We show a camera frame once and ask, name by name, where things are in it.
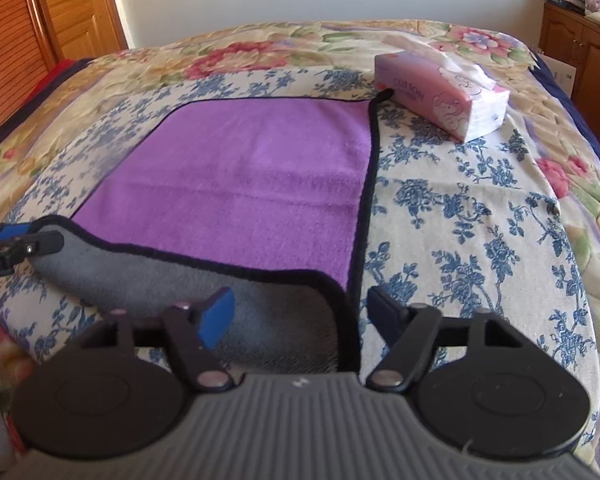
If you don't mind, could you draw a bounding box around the purple grey microfibre towel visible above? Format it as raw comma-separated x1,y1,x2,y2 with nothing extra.
31,98,380,374

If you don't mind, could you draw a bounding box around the red blanket edge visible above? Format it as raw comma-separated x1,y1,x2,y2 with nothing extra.
24,60,76,102

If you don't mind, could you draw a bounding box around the wooden slatted headboard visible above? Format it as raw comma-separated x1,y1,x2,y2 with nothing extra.
0,0,56,125

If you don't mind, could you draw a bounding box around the floral quilted bedspread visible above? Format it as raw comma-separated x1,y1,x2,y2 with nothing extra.
0,20,600,472

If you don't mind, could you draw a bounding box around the pink cotton tissue pack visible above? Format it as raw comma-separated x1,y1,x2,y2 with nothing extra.
374,35,509,143

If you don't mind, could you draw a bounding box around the wooden door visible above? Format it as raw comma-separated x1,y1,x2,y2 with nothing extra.
38,0,128,61

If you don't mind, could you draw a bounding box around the white paper by cabinet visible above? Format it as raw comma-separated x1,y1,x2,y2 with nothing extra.
540,54,577,96

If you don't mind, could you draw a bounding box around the brown wooden cabinet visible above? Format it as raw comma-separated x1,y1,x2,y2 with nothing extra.
539,3,600,141

